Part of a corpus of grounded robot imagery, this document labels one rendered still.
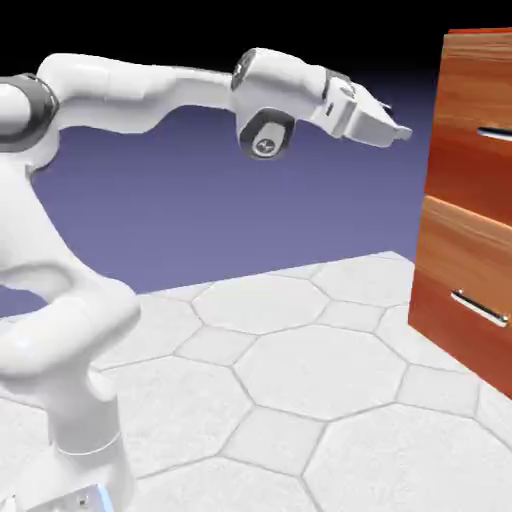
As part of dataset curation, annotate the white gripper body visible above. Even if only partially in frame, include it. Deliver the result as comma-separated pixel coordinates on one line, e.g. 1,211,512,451
340,84,402,150

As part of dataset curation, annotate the large wooden drawer front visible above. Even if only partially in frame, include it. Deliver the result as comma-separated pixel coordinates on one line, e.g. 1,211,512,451
424,34,512,229

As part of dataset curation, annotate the reddish wooden cabinet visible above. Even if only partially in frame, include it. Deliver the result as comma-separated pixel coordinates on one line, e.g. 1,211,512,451
408,27,512,400

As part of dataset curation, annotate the small wooden drawer front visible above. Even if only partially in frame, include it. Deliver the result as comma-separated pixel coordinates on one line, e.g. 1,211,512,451
408,195,512,400

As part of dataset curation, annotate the long silver drawer handle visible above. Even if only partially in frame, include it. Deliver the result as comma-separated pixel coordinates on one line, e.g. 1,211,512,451
476,126,512,143

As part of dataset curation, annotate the short silver drawer handle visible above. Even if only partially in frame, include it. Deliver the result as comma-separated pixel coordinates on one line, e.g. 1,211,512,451
450,289,510,328

